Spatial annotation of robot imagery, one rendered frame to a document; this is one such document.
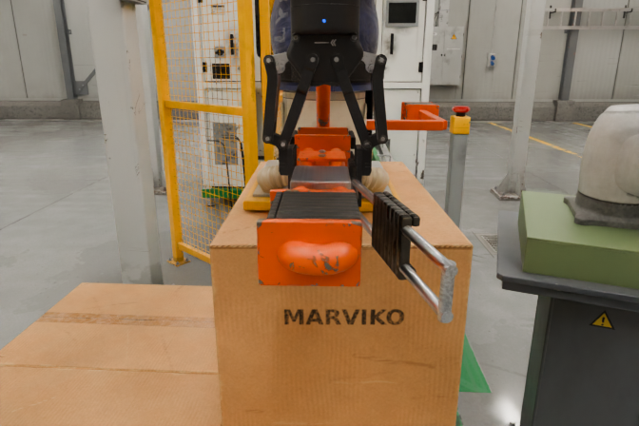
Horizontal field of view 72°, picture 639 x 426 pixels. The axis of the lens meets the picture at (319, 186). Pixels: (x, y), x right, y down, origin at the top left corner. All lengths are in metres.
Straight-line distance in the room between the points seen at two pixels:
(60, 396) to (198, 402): 0.29
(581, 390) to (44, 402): 1.25
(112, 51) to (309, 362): 1.77
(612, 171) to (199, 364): 1.04
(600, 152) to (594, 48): 10.45
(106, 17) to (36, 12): 9.87
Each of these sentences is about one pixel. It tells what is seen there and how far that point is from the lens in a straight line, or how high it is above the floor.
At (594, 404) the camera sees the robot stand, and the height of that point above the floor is 0.38.
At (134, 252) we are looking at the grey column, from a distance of 2.42.
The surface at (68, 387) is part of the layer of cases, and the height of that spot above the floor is 0.54.
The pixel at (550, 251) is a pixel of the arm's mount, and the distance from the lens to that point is 1.11.
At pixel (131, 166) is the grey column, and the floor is 0.74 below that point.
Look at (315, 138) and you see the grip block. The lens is 0.65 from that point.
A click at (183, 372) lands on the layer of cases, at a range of 1.12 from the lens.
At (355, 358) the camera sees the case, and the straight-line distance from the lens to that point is 0.77.
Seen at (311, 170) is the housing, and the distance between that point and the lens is 0.49.
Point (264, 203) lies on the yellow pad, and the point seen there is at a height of 0.96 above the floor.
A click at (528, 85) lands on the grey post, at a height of 1.03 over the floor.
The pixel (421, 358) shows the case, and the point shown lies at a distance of 0.79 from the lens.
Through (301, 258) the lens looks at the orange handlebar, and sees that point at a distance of 0.30.
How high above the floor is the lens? 1.21
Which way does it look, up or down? 15 degrees down
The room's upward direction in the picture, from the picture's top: straight up
